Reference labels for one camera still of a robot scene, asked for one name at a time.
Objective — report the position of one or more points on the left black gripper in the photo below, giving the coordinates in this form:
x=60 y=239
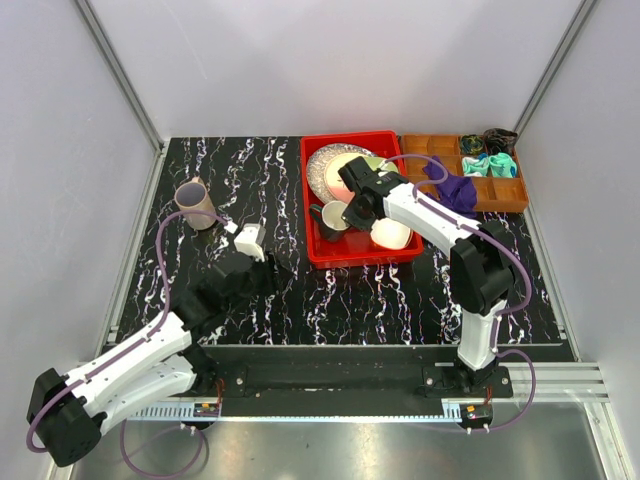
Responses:
x=271 y=273

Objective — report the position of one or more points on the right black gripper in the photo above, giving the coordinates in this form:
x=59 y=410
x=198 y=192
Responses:
x=350 y=217

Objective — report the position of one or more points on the pink cream round plate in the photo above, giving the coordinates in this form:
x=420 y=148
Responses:
x=333 y=180

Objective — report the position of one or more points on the white square bowl insert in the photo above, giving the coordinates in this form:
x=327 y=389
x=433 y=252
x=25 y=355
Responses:
x=390 y=232

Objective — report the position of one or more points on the orange white square bowl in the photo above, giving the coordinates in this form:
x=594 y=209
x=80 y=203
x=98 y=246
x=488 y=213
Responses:
x=392 y=235

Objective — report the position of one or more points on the dark green mug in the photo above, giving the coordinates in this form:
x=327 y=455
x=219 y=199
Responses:
x=329 y=217

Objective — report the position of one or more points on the green panda square dish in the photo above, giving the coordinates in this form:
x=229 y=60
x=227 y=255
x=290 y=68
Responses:
x=382 y=164

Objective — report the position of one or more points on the speckled grey large plate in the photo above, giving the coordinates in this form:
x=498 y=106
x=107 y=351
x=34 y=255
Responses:
x=318 y=162

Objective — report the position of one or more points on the iridescent pink cup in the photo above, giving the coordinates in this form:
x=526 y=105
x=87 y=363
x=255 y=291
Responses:
x=194 y=200

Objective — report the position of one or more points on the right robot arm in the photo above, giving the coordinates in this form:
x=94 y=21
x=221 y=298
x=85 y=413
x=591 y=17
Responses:
x=481 y=269

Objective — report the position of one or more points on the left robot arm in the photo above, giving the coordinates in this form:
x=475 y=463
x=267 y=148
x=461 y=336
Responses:
x=69 y=413

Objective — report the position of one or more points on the red plastic bin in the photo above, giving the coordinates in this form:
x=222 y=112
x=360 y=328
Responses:
x=356 y=248

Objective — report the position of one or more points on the purple cloth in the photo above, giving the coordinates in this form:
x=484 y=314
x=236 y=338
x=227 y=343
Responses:
x=456 y=193

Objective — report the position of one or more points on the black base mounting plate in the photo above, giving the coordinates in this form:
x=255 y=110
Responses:
x=304 y=383

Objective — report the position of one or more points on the white mint sock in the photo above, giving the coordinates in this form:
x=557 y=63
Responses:
x=475 y=166

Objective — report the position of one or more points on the dark patterned sock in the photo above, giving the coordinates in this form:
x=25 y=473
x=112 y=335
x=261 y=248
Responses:
x=471 y=144

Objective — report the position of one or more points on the wooden compartment organizer tray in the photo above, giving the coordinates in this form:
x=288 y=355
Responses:
x=494 y=194

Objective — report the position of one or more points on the mint green sock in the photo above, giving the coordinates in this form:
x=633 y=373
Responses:
x=502 y=165

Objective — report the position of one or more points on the brown dark rolled sock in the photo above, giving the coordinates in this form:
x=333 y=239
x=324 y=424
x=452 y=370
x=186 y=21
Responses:
x=498 y=140

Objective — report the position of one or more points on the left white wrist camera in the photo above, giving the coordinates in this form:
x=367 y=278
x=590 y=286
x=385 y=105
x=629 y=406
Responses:
x=248 y=240

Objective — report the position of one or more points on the aluminium frame rail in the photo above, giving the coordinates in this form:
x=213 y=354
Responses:
x=103 y=43

